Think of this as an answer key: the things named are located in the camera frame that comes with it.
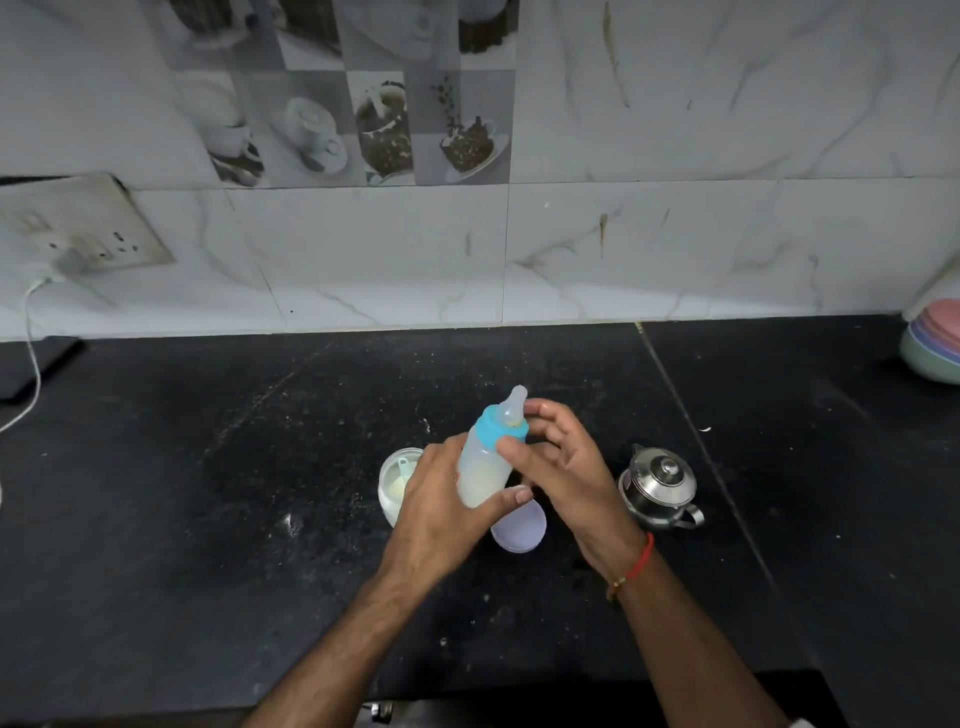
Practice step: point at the person's right hand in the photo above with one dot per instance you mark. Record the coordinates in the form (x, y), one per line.
(581, 487)

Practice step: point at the person's left hand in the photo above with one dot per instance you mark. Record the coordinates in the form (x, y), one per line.
(431, 517)

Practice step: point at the person's left thumb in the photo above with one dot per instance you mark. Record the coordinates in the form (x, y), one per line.
(506, 502)

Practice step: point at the person's right thumb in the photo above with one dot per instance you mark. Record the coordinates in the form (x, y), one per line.
(521, 457)

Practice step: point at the baby bottle with blue collar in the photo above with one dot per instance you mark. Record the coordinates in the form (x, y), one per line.
(487, 457)

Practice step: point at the person's right forearm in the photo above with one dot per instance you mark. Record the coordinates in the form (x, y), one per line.
(690, 652)

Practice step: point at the person's left forearm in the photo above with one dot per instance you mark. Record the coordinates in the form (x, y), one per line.
(337, 660)

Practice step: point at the pale round container lid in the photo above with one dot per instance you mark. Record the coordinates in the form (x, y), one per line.
(521, 531)

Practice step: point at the white measuring scoop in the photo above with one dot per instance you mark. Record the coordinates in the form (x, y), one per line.
(403, 474)

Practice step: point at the white milk powder container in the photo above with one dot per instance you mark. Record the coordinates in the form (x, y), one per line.
(396, 487)

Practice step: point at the small steel lidded pot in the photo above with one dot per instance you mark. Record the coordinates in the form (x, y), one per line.
(660, 487)

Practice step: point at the metal drawer knob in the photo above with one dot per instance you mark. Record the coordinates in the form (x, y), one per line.
(380, 712)

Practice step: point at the stack of pastel bowls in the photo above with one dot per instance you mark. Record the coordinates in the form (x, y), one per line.
(934, 345)

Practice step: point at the white object above bowls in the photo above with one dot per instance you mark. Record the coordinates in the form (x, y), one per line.
(937, 292)

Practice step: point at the white power plug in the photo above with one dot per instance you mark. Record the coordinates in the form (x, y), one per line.
(69, 262)

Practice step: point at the white wall switch board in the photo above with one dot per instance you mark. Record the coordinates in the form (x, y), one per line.
(90, 221)

